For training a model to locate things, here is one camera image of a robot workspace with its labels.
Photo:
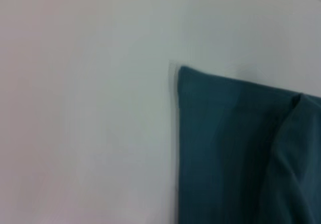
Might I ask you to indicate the teal FREE! print t-shirt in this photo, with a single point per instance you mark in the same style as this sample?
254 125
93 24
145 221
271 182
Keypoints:
238 146

